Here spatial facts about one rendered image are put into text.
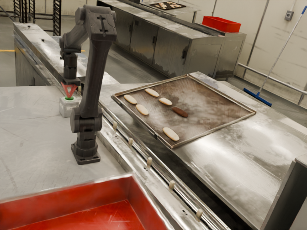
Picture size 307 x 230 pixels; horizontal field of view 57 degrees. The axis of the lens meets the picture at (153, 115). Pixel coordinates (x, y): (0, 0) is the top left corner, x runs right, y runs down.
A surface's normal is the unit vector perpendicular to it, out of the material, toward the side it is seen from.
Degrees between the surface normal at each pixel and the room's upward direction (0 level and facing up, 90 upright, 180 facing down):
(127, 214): 0
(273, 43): 90
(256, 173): 10
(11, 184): 0
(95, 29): 37
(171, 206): 0
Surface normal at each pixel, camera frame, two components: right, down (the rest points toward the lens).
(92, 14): 0.39, -0.43
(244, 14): -0.82, 0.13
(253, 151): 0.02, -0.85
